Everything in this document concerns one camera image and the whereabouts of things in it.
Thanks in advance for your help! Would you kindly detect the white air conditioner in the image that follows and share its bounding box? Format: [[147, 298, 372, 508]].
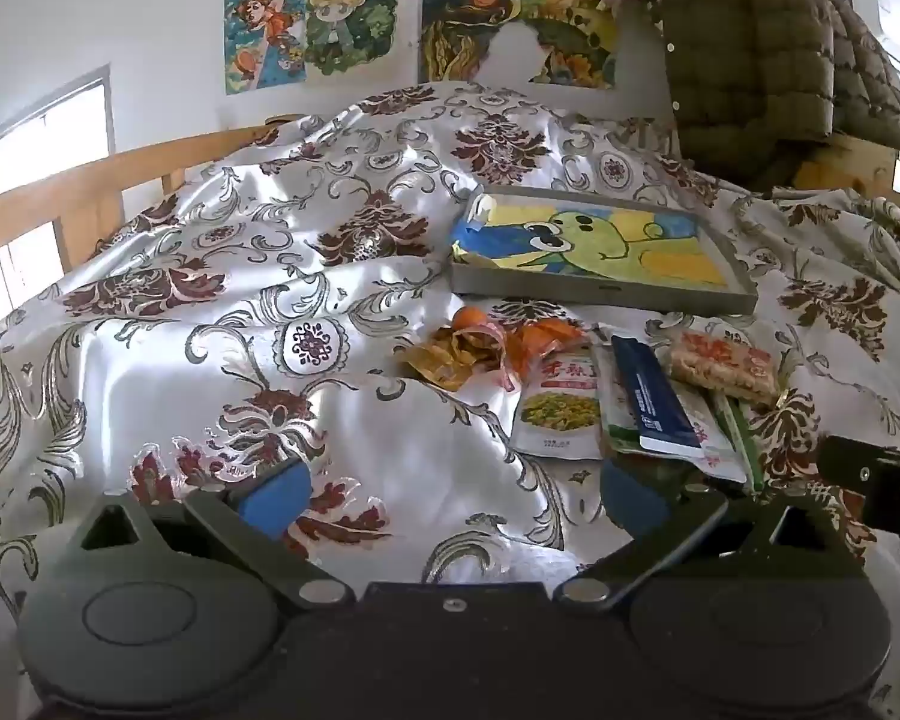
[[846, 0, 900, 87]]

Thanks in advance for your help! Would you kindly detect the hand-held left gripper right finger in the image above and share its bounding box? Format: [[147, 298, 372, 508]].
[[555, 457, 871, 610]]

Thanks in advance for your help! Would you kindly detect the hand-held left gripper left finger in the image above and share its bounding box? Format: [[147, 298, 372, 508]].
[[67, 457, 357, 610]]

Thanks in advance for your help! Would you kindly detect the window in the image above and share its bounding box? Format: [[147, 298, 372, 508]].
[[0, 64, 115, 323]]

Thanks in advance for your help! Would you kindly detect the gold foil snack packet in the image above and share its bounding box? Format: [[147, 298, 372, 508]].
[[399, 322, 515, 391]]

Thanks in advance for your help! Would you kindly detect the olive puffer jacket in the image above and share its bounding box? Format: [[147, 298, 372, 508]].
[[649, 0, 863, 166]]

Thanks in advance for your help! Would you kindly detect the frog painting sheet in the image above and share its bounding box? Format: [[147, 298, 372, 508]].
[[454, 191, 730, 290]]

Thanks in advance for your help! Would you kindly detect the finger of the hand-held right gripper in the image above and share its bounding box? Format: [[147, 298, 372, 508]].
[[817, 435, 900, 537]]

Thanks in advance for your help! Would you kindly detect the white packet with food photo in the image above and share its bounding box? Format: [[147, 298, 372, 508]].
[[508, 349, 607, 460]]

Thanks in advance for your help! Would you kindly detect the orange sausage snack packet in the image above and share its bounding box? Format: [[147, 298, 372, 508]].
[[499, 317, 597, 383]]

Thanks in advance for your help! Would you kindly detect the white green snack packet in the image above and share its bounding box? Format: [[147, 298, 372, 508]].
[[591, 343, 751, 485]]

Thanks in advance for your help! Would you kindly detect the grey rectangular tray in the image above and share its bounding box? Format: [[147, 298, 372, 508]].
[[448, 184, 760, 317]]

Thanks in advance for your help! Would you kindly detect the pink rice cracker packet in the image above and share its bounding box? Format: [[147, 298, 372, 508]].
[[667, 328, 782, 407]]

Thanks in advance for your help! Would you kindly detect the thin green snack packet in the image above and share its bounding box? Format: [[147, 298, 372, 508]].
[[709, 390, 767, 496]]

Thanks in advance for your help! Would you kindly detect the wall poster with orange-haired figure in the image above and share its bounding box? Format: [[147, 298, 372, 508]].
[[223, 0, 307, 96]]

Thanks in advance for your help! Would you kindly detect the grey quilted jacket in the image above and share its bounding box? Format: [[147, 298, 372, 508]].
[[825, 0, 900, 162]]

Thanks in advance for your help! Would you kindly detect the cardboard box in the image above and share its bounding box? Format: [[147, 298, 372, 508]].
[[791, 131, 900, 200]]

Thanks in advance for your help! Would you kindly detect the large colourful landscape wall poster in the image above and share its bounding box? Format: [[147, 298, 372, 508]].
[[420, 0, 617, 89]]

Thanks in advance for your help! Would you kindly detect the floral satin blanket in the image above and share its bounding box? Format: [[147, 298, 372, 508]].
[[0, 79, 900, 720]]

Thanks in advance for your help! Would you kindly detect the dark blue snack packet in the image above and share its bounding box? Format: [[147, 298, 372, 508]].
[[610, 336, 704, 458]]

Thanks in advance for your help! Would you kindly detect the wall poster with blond figure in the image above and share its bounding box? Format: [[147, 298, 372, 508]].
[[304, 0, 400, 81]]

